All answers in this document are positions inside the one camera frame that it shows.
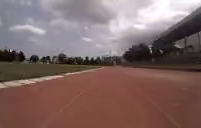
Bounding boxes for pale concrete kerb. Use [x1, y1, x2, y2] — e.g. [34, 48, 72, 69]
[0, 66, 106, 92]

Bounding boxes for red running track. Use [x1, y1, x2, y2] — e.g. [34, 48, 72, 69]
[0, 65, 201, 128]

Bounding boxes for green grass field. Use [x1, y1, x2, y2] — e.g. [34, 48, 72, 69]
[0, 59, 104, 85]

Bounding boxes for row of trees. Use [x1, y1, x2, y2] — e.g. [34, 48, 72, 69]
[0, 47, 122, 66]

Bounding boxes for dark trees beside grandstand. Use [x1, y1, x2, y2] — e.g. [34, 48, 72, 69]
[123, 42, 154, 65]

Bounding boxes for grandstand building with roof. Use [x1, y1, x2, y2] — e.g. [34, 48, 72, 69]
[151, 0, 201, 66]

